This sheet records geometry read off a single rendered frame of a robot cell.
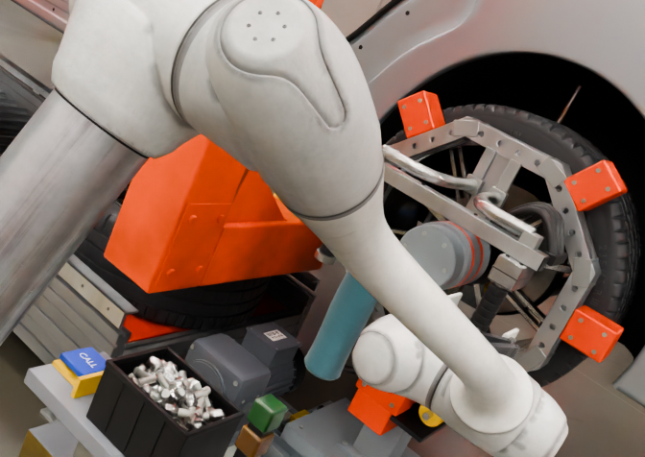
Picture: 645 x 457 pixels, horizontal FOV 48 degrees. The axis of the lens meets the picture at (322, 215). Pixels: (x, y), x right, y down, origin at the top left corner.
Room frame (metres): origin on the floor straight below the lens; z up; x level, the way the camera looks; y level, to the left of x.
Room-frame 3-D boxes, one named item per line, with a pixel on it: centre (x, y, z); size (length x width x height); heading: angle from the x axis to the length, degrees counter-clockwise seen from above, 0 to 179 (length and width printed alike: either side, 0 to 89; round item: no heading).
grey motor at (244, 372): (1.65, -0.01, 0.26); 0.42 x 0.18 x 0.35; 151
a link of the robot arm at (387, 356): (0.95, -0.19, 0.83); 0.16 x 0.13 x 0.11; 151
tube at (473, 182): (1.48, -0.16, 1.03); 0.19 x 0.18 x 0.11; 151
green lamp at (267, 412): (0.97, -0.05, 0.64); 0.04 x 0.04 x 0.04; 61
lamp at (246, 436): (0.97, -0.05, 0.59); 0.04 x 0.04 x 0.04; 61
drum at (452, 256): (1.48, -0.27, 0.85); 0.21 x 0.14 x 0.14; 151
